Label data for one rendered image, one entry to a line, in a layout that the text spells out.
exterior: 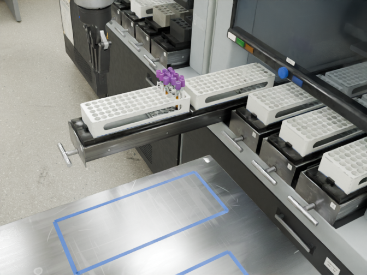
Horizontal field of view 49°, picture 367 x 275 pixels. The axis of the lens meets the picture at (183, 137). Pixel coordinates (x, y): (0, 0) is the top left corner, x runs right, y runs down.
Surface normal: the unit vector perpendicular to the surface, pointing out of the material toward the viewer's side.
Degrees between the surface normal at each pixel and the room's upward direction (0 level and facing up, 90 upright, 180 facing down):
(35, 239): 0
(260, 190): 90
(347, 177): 90
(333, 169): 90
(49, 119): 0
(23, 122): 0
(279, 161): 90
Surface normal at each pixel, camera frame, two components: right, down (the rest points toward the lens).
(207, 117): 0.49, 0.55
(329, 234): -0.87, 0.26
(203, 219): 0.05, -0.79
